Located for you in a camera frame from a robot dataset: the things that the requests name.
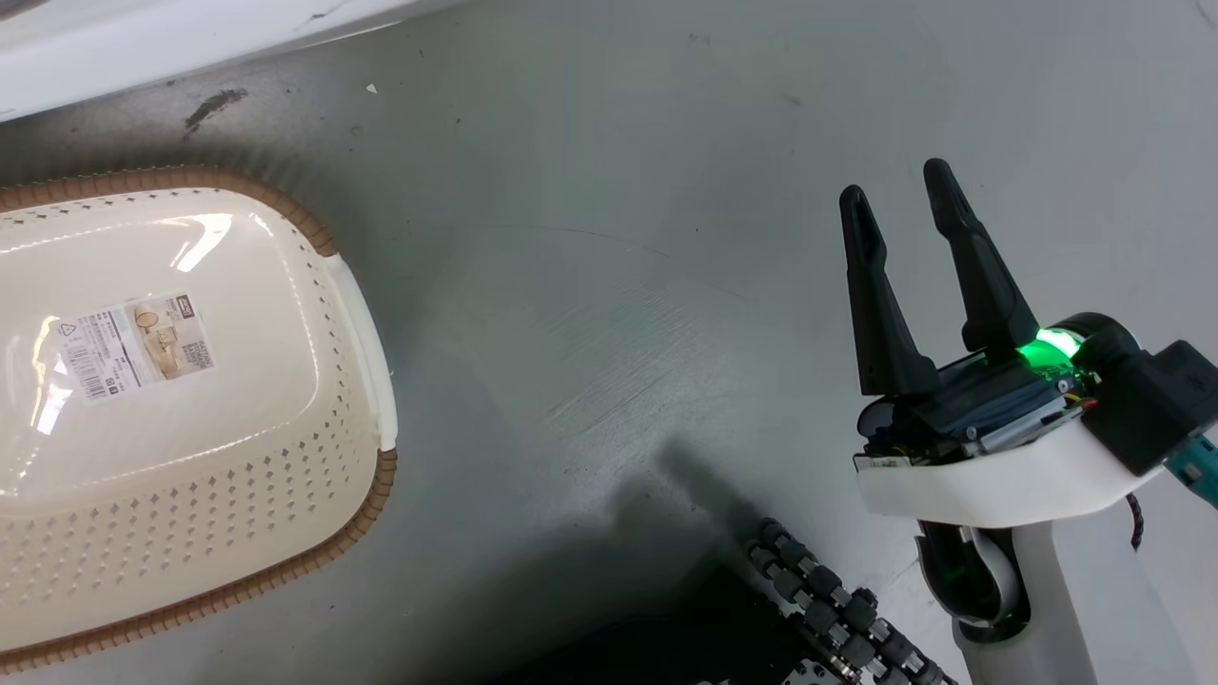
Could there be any white right gripper green band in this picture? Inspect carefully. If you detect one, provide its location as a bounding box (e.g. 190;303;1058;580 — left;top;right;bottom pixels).
838;158;1168;530

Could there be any cream plastic laundry basket brown rim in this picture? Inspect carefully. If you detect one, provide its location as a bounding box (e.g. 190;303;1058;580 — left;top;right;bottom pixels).
0;166;400;673

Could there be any black roller wheel base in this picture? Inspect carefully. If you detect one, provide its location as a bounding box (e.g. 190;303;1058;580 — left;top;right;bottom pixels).
745;518;960;685

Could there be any paper label sticker with barcode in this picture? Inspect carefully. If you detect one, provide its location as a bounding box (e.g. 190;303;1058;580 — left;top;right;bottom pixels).
57;292;217;403

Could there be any teal cable connector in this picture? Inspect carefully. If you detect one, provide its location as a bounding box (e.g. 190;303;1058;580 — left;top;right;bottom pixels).
1163;433;1218;512

